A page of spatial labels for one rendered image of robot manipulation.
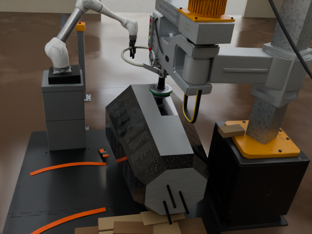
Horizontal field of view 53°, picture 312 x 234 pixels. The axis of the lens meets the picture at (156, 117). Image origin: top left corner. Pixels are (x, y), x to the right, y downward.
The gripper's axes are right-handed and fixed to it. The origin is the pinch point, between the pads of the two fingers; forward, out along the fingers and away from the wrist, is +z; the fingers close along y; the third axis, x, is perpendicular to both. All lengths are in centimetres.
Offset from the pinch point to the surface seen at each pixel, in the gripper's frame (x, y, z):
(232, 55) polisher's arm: -17, 161, -76
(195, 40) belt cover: -48, 156, -89
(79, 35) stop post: -35, -75, 0
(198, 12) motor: -42, 147, -103
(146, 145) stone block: -72, 148, -6
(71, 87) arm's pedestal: -86, 31, 5
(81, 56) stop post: -35, -72, 28
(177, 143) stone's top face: -55, 163, -12
